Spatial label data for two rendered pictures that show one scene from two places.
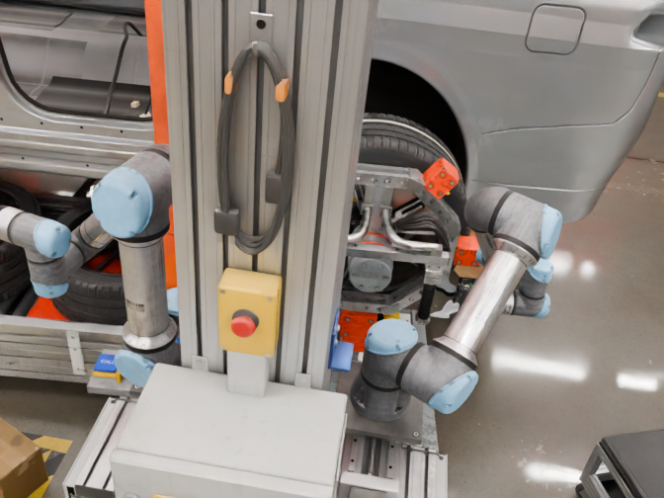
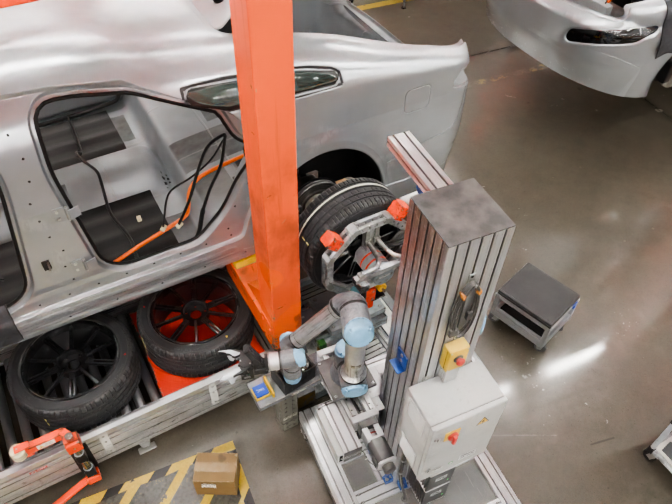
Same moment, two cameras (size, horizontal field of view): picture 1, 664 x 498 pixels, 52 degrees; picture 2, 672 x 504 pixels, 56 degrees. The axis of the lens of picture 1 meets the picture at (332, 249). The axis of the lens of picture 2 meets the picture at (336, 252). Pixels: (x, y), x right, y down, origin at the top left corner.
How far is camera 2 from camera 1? 1.78 m
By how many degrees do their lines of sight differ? 25
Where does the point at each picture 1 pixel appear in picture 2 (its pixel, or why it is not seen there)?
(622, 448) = (509, 290)
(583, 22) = (430, 89)
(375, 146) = (361, 208)
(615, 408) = not seen: hidden behind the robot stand
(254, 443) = (469, 396)
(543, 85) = (415, 125)
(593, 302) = not seen: hidden behind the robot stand
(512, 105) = not seen: hidden behind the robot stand
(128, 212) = (368, 336)
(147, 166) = (361, 311)
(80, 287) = (200, 356)
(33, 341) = (187, 401)
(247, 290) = (460, 349)
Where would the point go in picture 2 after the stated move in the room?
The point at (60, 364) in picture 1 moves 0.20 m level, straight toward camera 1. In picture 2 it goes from (204, 404) to (232, 422)
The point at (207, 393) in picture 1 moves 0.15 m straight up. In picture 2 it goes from (437, 388) to (443, 368)
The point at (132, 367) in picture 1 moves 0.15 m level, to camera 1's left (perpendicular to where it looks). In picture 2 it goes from (356, 391) to (325, 405)
